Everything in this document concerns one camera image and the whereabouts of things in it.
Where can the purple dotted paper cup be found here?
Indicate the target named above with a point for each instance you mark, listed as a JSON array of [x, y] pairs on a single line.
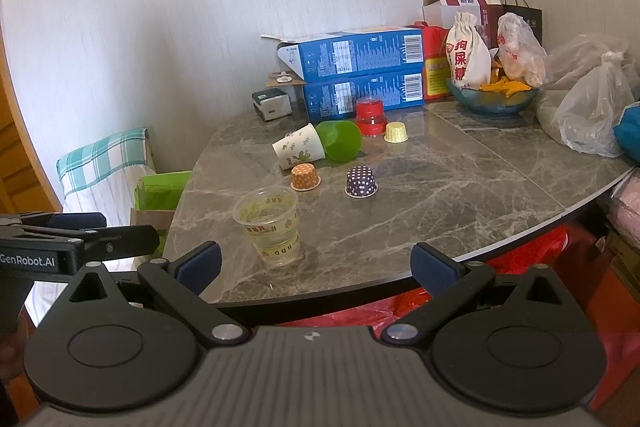
[[361, 182]]

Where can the small grey white device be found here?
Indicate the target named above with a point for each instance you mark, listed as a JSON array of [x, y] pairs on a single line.
[[272, 104]]

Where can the black paper bag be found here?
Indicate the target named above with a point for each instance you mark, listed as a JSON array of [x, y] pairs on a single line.
[[527, 17]]

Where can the green paper bag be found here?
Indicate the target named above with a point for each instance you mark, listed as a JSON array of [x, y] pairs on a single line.
[[160, 192]]

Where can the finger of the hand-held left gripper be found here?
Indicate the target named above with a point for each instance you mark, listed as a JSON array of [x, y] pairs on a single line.
[[125, 239], [75, 221]]

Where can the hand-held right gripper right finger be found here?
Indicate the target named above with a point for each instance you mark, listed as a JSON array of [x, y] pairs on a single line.
[[432, 267]]

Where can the red plastic cup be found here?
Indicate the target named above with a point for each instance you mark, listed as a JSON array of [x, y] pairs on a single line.
[[370, 114]]

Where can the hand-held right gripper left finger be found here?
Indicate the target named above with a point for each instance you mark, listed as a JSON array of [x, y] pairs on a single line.
[[199, 266]]

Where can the blue cardboard box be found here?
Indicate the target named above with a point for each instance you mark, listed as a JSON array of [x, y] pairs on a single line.
[[360, 94], [350, 54]]

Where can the yellow paper cup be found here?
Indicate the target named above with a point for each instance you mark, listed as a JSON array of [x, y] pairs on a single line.
[[396, 133]]

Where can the blue glass bowl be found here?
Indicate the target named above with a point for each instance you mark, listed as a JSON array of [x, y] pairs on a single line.
[[492, 102]]

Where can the clear plastic bag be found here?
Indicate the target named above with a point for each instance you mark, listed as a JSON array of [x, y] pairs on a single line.
[[580, 52], [590, 112]]

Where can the green plastic cup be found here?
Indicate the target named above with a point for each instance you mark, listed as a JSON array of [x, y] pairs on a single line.
[[340, 141]]

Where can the red yellow box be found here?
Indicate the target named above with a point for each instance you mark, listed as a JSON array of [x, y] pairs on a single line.
[[434, 67]]

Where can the blue cloth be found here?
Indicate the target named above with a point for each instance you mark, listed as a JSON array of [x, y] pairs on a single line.
[[630, 132]]

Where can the white red carton box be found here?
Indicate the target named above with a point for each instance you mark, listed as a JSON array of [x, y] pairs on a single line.
[[445, 7]]

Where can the red plastic bag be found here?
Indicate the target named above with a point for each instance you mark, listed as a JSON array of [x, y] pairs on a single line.
[[525, 247]]

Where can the white floral paper cup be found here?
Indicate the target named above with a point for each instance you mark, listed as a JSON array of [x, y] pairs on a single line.
[[299, 147]]

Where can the orange dotted paper cup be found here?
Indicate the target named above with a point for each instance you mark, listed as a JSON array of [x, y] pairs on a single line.
[[305, 177]]

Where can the printed plastic food bag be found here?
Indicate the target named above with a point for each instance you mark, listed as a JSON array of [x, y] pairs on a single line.
[[520, 52]]

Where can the chair with checkered cloth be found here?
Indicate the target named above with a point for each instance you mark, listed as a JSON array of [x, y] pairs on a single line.
[[100, 157]]

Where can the clear plastic cup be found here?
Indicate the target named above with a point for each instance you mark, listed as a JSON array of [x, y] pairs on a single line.
[[272, 232]]

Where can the yellow snack packets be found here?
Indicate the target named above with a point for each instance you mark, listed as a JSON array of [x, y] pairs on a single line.
[[507, 87]]

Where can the pink cloth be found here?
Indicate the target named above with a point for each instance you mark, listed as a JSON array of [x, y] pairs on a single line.
[[625, 207]]

